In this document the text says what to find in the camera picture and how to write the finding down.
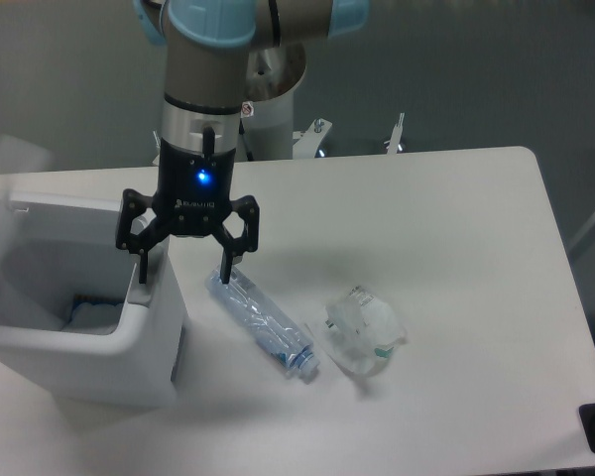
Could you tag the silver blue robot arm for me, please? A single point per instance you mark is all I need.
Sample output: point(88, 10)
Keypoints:
point(208, 48)

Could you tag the crumpled clear plastic packaging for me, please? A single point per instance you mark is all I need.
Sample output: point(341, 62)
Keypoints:
point(358, 331)

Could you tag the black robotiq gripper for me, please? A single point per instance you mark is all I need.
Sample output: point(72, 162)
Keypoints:
point(196, 193)

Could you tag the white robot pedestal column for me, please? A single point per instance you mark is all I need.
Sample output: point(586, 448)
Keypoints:
point(273, 77)

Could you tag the trash inside bin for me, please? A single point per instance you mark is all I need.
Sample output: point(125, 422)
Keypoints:
point(94, 315)

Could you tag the crushed clear plastic bottle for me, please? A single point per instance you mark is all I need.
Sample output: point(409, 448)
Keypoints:
point(273, 331)

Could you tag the white push-top trash can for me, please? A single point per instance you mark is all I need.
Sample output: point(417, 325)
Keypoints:
point(53, 247)

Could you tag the white pedestal base frame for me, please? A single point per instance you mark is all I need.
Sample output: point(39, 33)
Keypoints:
point(312, 143)

